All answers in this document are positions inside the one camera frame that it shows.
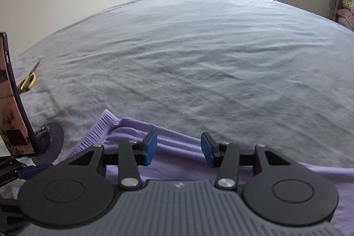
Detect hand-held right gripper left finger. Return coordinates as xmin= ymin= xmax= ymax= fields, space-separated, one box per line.
xmin=68 ymin=131 xmax=158 ymax=189

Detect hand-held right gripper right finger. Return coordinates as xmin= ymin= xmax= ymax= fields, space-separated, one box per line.
xmin=201 ymin=132 xmax=302 ymax=189

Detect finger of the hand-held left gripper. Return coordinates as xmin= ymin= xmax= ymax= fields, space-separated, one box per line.
xmin=0 ymin=197 xmax=29 ymax=236
xmin=0 ymin=158 xmax=54 ymax=187

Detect purple sweater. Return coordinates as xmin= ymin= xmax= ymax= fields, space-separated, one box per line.
xmin=11 ymin=109 xmax=354 ymax=236

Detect round dark phone stand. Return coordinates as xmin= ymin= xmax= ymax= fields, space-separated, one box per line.
xmin=31 ymin=122 xmax=65 ymax=166

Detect smartphone with lit screen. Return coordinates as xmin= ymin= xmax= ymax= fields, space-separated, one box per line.
xmin=0 ymin=33 xmax=38 ymax=156

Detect yellow handled scissors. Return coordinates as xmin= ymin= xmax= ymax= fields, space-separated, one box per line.
xmin=17 ymin=59 xmax=41 ymax=92

